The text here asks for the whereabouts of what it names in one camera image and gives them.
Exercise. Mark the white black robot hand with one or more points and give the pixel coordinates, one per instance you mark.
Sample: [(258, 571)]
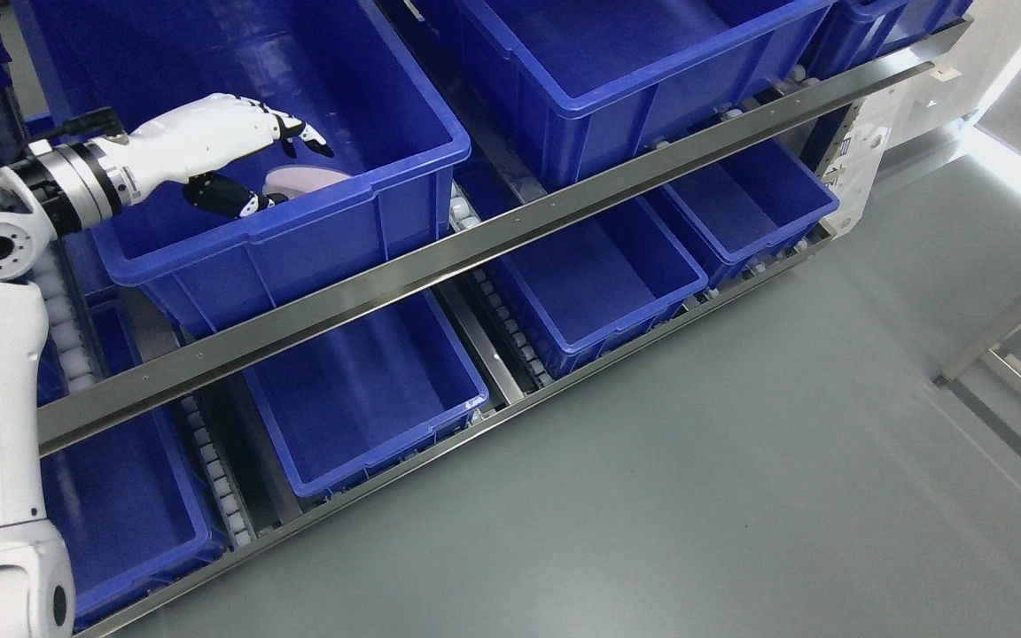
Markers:
[(191, 144)]

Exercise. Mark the pink bowl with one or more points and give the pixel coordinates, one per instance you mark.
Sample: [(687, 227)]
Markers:
[(294, 181)]

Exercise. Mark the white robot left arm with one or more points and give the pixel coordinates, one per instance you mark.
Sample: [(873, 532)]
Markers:
[(67, 181)]

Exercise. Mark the blue bin upper middle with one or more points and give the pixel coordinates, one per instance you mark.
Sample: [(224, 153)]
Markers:
[(581, 86)]

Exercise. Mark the metal shelf rack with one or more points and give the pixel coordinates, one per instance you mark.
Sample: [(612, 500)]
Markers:
[(166, 305)]

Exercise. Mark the blue bin lower centre-left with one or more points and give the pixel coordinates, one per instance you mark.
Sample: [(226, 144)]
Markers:
[(355, 401)]

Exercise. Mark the blue bin lower left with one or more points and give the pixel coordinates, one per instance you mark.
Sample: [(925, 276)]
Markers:
[(135, 513)]

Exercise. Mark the blue bin lower centre-right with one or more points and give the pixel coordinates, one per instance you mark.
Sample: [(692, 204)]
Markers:
[(596, 285)]

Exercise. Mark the blue bin lower right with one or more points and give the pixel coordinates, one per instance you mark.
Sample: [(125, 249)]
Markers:
[(743, 210)]

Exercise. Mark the blue bin upper right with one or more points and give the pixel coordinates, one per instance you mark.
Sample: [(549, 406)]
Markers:
[(855, 32)]

